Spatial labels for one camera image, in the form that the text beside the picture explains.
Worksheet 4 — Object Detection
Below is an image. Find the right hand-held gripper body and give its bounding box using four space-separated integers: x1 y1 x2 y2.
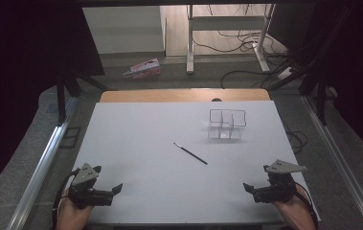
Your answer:
253 159 307 204

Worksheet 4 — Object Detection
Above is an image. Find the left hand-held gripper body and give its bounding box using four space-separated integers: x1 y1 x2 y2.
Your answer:
68 163 115 210

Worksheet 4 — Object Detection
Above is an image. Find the clear acrylic compartment organizer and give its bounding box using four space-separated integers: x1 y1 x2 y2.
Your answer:
207 108 247 141

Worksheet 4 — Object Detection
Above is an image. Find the thin black pen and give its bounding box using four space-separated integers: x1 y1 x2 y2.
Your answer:
172 142 209 166

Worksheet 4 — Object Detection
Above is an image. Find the person's right hand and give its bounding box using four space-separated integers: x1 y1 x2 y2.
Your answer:
271 186 312 221

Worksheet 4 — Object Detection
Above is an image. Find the person's left hand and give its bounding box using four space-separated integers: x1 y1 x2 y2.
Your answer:
56 195 96 226

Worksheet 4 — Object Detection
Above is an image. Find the white table board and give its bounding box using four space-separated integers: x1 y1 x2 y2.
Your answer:
70 101 321 225

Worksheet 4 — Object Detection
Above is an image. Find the black metal stand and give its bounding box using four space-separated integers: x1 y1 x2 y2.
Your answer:
268 6 354 127
55 68 110 127

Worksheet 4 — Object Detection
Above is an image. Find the white power strip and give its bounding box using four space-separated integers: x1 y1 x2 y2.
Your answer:
277 66 294 81

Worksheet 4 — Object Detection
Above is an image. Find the wooden table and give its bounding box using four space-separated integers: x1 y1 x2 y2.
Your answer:
100 88 271 104

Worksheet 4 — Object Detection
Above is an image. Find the pink printed box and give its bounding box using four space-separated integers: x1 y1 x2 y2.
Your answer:
123 57 162 80

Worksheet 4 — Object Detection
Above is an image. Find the black curtain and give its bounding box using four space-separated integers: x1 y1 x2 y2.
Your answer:
266 0 363 167
0 0 106 206

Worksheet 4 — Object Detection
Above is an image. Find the white cabinet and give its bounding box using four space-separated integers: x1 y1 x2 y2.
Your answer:
82 6 167 55

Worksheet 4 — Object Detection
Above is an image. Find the left hand-held gripper cable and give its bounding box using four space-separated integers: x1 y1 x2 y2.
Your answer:
52 169 80 230

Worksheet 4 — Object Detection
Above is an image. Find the hand-held gripper cable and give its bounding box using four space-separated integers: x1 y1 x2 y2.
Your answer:
293 182 319 230
52 169 80 230

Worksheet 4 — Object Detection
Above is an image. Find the right hand-held gripper cable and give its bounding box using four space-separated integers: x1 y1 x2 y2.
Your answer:
293 182 319 230

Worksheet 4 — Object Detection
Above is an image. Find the black rectangular floor frame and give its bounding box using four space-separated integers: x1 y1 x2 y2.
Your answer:
58 126 82 150

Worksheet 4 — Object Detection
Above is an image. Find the looped black cable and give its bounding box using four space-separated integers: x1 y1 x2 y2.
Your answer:
279 114 308 155

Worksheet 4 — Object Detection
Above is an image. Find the aluminium rail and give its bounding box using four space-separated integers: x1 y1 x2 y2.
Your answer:
13 95 79 230
301 95 363 230

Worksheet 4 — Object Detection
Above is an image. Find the black floor cable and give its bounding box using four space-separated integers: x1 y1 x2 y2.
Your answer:
219 69 268 90

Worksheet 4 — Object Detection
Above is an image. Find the tangle of black cables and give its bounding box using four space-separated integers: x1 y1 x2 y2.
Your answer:
191 3 290 60

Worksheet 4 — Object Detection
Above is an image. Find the white desk frame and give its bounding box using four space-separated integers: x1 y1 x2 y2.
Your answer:
186 3 277 76

